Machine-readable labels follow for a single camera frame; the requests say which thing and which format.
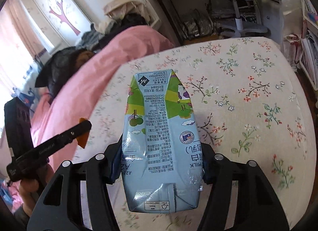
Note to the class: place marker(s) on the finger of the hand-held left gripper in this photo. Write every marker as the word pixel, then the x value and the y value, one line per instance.
pixel 72 134

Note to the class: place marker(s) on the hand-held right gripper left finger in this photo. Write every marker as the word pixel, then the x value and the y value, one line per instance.
pixel 115 169

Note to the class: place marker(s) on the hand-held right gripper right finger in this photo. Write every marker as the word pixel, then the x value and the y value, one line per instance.
pixel 206 176

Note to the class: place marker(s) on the light blue milk carton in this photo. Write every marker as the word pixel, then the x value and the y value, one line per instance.
pixel 159 121

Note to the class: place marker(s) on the person's left hand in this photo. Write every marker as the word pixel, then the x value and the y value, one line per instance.
pixel 29 191

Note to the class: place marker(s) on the black down jacket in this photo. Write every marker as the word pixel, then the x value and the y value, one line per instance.
pixel 57 72

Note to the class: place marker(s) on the pink bed blanket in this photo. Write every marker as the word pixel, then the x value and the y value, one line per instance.
pixel 99 67

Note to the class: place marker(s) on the brown garment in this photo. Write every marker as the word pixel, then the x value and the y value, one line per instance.
pixel 83 58

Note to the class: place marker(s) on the blue denim clothes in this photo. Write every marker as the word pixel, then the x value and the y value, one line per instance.
pixel 87 36

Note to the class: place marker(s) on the floral tablecloth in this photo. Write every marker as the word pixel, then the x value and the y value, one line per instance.
pixel 248 72

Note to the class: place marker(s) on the white cloth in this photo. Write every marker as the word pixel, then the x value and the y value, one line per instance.
pixel 104 26

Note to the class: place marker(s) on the black garment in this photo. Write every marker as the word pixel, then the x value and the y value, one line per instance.
pixel 131 20

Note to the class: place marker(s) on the white wardrobe with tree sticker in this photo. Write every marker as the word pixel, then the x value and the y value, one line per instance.
pixel 69 2

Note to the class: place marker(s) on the beige pillow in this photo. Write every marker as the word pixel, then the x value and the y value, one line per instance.
pixel 119 5

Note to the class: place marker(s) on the silver foil bag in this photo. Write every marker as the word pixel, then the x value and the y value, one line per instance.
pixel 198 26

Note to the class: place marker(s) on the white book rack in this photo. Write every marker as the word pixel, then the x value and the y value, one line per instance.
pixel 306 54

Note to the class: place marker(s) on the clear plastic bag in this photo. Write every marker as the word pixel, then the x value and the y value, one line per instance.
pixel 290 10

